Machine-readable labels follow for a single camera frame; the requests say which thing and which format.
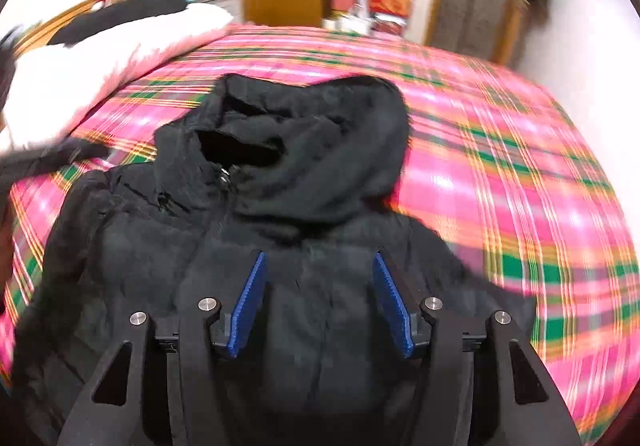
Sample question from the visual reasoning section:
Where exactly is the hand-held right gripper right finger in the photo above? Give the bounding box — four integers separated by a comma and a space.
372, 253, 583, 446

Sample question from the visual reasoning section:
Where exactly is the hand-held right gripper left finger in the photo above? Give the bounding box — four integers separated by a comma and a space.
57, 251, 268, 446

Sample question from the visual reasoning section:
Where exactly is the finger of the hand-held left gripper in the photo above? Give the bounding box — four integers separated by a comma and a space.
0, 135, 108, 192

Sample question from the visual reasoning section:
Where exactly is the black hooded puffer jacket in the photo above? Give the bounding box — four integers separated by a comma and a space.
10, 74, 538, 446

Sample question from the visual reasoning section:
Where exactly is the white pink fluffy coat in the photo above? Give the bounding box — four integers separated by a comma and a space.
0, 1, 236, 152

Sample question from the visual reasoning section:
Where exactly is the pink green plaid bedsheet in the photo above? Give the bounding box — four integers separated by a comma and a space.
0, 24, 628, 446

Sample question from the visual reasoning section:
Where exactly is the black cloth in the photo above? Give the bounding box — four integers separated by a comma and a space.
47, 0, 188, 47

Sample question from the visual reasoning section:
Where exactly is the white nightstand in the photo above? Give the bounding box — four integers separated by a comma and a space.
190, 0, 246, 22

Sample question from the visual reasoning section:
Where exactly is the red gift box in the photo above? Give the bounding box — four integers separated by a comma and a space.
367, 0, 415, 34

